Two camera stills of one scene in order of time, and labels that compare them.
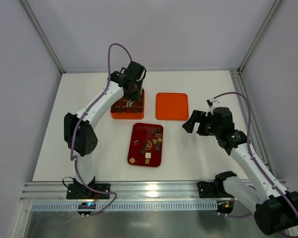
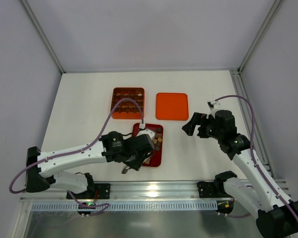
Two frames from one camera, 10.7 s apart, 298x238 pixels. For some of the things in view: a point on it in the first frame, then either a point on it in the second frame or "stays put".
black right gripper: [201, 124] stays put
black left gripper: [133, 96] to [135, 161]
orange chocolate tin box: [136, 111] stays put
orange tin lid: [172, 106] stays put
